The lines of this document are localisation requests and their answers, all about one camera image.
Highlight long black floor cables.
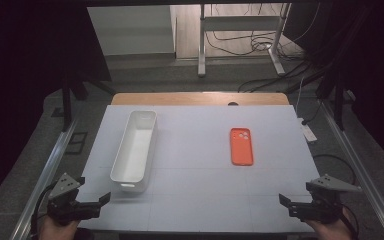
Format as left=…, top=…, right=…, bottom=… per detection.
left=237, top=59, right=316, bottom=94

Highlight thin white cable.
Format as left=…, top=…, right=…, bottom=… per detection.
left=294, top=76, right=306, bottom=118

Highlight orange phone case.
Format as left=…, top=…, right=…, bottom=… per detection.
left=229, top=127, right=255, bottom=167

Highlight white metal desk frame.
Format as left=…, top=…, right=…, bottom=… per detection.
left=197, top=3, right=293, bottom=78

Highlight person's left hand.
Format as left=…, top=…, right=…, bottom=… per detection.
left=38, top=219, right=81, bottom=240

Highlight white cabinet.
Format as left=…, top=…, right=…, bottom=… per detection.
left=87, top=4, right=176, bottom=56

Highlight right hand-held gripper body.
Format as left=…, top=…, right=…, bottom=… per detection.
left=288, top=173, right=362, bottom=224

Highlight person's right hand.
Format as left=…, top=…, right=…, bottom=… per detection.
left=304, top=208, right=355, bottom=240

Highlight black floor bracket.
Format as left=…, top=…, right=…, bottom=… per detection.
left=64, top=131, right=89, bottom=155

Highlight white plastic bin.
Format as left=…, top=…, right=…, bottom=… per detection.
left=109, top=109, right=158, bottom=194

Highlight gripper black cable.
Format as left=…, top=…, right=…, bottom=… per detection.
left=30, top=181, right=60, bottom=240
left=341, top=203, right=361, bottom=240

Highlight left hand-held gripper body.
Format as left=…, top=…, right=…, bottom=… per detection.
left=46, top=172, right=101, bottom=226

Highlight tangled black cable bundle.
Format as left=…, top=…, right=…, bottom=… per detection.
left=204, top=3, right=311, bottom=58

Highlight black stand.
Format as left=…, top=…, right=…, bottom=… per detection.
left=314, top=66, right=352, bottom=132
left=59, top=66, right=115, bottom=133

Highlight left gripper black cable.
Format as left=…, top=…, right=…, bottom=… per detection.
left=30, top=181, right=60, bottom=240

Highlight black curtain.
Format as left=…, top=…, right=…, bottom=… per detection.
left=283, top=0, right=384, bottom=164
left=0, top=0, right=112, bottom=214

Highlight looped black floor cable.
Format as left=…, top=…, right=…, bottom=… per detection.
left=313, top=153, right=357, bottom=186

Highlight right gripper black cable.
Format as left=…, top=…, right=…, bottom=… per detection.
left=341, top=203, right=361, bottom=240

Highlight white power strip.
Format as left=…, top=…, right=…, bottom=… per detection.
left=298, top=117, right=318, bottom=144

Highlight white board sheet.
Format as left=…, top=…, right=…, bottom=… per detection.
left=76, top=105, right=322, bottom=233

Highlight aluminium rail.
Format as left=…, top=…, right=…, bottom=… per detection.
left=319, top=99, right=384, bottom=240
left=9, top=119, right=78, bottom=240

